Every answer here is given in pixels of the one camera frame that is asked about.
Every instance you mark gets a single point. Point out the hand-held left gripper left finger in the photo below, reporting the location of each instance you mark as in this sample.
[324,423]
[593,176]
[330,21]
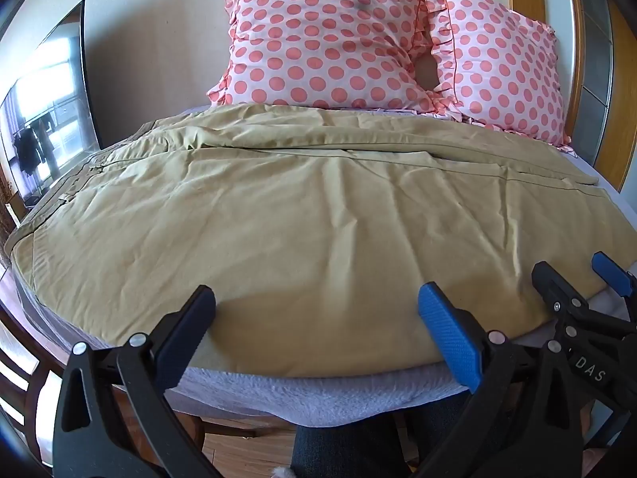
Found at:
[193,319]

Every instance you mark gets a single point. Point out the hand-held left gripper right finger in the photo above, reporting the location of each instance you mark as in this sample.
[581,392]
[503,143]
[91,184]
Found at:
[448,331]

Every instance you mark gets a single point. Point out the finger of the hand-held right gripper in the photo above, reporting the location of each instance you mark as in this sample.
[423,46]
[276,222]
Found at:
[611,271]
[550,279]

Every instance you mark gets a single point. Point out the khaki pants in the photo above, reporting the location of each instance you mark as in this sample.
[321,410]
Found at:
[298,239]

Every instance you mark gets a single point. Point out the person's legs in dark jeans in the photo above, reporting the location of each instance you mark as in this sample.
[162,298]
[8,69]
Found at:
[368,448]

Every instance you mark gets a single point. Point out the grey bed sheet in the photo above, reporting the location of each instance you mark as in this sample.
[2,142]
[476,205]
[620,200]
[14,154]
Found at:
[318,398]

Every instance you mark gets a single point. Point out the dark wooden chair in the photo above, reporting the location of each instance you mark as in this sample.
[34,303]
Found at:
[22,368]

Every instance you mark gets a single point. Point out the wooden wardrobe with glass panels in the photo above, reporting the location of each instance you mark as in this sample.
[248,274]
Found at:
[614,74]

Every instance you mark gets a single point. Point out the small pink polka dot pillow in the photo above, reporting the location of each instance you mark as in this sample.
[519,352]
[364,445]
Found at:
[502,67]

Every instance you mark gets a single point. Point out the wooden headboard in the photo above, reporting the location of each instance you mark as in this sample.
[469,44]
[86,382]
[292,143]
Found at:
[552,35]

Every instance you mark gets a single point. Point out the large pink polka dot pillow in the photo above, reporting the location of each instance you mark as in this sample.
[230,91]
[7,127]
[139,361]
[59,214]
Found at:
[323,40]

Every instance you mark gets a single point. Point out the wall mirror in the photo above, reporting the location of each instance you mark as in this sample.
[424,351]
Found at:
[47,114]

